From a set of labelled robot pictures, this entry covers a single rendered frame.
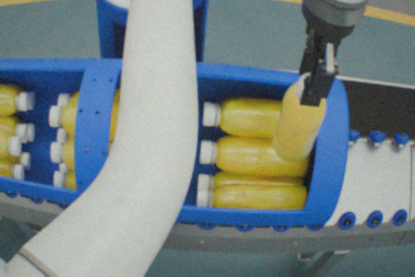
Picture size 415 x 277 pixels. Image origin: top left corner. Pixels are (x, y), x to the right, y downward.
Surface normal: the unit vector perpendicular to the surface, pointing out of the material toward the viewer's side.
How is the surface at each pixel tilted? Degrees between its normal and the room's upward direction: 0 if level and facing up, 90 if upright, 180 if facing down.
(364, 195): 0
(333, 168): 34
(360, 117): 0
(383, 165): 0
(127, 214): 17
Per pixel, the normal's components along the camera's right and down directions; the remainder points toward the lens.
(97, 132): 0.01, -0.04
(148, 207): 0.58, -0.20
